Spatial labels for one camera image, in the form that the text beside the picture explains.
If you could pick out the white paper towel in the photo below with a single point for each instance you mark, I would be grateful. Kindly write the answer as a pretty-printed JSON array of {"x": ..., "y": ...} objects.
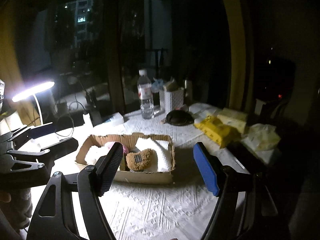
[{"x": 94, "y": 153}]

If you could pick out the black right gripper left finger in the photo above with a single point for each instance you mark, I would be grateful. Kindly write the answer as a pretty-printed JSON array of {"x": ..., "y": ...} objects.
[{"x": 107, "y": 167}]

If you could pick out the yellow wet wipes pack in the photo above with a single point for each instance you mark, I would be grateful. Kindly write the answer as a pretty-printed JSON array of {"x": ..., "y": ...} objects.
[{"x": 217, "y": 131}]

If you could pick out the black round pouch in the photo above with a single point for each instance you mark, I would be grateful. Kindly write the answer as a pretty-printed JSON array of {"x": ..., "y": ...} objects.
[{"x": 179, "y": 118}]

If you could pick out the white crinkled tissue pack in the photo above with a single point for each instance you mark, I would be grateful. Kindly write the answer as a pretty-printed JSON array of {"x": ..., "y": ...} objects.
[{"x": 261, "y": 137}]

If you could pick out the person's left hand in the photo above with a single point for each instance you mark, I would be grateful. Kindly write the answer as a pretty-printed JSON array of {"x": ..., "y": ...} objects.
[{"x": 5, "y": 197}]

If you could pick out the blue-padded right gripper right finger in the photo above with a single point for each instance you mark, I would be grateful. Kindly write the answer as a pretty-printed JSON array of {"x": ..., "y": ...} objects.
[{"x": 200, "y": 155}]

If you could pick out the metal thermos flask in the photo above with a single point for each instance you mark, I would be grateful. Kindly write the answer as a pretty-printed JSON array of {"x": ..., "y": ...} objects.
[{"x": 188, "y": 92}]

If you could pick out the white desk lamp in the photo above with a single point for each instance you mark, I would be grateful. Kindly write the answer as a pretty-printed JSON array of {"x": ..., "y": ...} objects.
[{"x": 32, "y": 91}]

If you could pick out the black tablet device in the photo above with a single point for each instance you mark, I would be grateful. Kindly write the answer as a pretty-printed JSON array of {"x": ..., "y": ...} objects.
[{"x": 242, "y": 155}]

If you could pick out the pale tissue pack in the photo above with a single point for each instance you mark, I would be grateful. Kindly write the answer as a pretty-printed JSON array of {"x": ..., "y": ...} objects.
[{"x": 233, "y": 118}]

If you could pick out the white textured tablecloth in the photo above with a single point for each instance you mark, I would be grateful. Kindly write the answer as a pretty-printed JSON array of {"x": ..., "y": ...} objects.
[{"x": 179, "y": 210}]

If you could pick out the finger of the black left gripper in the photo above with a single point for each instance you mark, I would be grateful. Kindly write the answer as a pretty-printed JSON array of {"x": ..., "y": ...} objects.
[{"x": 55, "y": 151}]

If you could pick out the white perforated organizer basket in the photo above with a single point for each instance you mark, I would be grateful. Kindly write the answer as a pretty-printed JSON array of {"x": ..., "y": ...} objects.
[{"x": 173, "y": 100}]

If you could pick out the white blue flat box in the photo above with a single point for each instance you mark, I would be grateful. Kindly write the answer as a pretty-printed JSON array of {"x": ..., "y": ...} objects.
[{"x": 114, "y": 119}]

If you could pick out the pink plush heart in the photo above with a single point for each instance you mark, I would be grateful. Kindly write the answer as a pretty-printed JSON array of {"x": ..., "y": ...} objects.
[{"x": 110, "y": 144}]

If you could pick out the brown fuzzy plush pouch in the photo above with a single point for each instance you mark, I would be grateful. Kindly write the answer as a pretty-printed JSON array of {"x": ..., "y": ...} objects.
[{"x": 141, "y": 160}]

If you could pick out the brown cardboard box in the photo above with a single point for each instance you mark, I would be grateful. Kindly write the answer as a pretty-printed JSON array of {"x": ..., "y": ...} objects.
[{"x": 123, "y": 173}]

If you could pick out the white power adapter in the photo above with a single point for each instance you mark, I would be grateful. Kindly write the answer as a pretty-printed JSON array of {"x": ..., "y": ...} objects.
[{"x": 87, "y": 121}]

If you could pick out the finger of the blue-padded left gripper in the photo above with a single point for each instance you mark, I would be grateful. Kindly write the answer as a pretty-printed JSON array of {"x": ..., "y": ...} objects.
[{"x": 33, "y": 132}]

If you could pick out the clear plastic water bottle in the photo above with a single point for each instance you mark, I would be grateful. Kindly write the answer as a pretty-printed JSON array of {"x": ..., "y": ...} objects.
[{"x": 145, "y": 95}]

